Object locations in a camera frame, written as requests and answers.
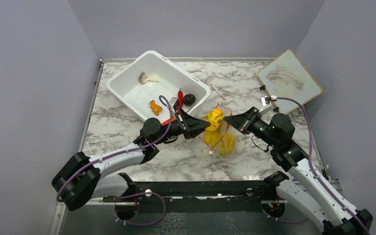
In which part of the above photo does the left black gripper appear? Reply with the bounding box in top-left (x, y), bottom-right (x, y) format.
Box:
top-left (154, 109), bottom-right (211, 145)

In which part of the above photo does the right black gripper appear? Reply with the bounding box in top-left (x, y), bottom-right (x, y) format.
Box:
top-left (224, 106), bottom-right (279, 147)

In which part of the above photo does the clear zip bag orange zipper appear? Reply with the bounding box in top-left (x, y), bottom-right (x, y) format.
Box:
top-left (199, 103), bottom-right (237, 158)

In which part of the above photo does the large yellow banana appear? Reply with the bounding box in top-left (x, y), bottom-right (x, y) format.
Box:
top-left (204, 108), bottom-right (223, 145)

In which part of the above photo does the yellow bell pepper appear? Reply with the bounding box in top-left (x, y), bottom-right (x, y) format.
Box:
top-left (216, 133), bottom-right (237, 157)

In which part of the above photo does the small yellow banana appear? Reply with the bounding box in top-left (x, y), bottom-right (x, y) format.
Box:
top-left (205, 129), bottom-right (221, 148)

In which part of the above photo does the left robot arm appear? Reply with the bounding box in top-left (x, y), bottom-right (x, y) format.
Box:
top-left (51, 110), bottom-right (211, 211)

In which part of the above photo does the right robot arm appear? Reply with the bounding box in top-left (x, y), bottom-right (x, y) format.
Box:
top-left (224, 107), bottom-right (373, 235)

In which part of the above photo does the small orange food piece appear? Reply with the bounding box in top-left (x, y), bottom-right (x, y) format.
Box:
top-left (149, 100), bottom-right (163, 116)

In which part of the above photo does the orange carrot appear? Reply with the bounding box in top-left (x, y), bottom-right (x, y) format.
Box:
top-left (162, 117), bottom-right (176, 126)

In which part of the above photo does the dark brown round fruit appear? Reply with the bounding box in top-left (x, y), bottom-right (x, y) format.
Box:
top-left (183, 94), bottom-right (196, 106)

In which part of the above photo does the white marker pink cap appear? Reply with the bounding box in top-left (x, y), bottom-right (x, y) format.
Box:
top-left (211, 84), bottom-right (226, 100)

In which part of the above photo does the red chili pepper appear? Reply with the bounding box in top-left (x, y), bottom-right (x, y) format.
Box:
top-left (176, 89), bottom-right (184, 112)

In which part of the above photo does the white plastic bin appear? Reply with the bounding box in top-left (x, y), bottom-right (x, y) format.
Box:
top-left (106, 50), bottom-right (211, 121)

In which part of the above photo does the beige mushroom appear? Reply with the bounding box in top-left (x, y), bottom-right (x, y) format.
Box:
top-left (138, 72), bottom-right (159, 84)

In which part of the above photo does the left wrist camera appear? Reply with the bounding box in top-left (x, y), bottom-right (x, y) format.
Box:
top-left (169, 97), bottom-right (180, 112)

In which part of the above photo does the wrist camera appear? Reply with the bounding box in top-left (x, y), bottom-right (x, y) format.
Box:
top-left (259, 95), bottom-right (278, 115)
top-left (169, 97), bottom-right (180, 112)

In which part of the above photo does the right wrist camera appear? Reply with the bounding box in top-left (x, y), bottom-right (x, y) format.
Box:
top-left (259, 95), bottom-right (278, 115)

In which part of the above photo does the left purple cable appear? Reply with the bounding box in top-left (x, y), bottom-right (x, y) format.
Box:
top-left (55, 94), bottom-right (174, 227)

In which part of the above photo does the small whiteboard wooden frame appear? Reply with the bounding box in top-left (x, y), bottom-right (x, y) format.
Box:
top-left (258, 49), bottom-right (323, 105)

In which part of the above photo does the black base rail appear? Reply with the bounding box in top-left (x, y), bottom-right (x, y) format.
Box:
top-left (102, 180), bottom-right (285, 214)

